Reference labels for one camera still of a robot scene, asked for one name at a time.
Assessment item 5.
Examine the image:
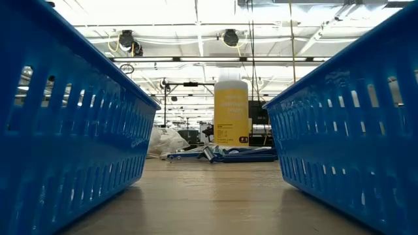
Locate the white bottle with yellow label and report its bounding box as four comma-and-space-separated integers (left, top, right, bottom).
214, 72, 249, 148

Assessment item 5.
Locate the black metal gantry stand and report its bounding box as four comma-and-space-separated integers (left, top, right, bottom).
162, 81, 216, 129

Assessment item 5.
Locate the black monitor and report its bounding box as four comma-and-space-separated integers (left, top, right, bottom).
248, 100, 272, 125

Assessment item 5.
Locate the long ceiling light fixture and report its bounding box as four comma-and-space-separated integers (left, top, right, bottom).
110, 56, 331, 63

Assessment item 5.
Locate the blue plastic slotted basket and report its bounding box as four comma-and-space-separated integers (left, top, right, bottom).
0, 0, 161, 235
263, 0, 418, 235

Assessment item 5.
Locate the long black power cable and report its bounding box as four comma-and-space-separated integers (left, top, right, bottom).
246, 0, 262, 102

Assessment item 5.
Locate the black ceiling cable reel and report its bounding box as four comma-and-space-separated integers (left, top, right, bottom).
118, 29, 144, 57
223, 29, 240, 48

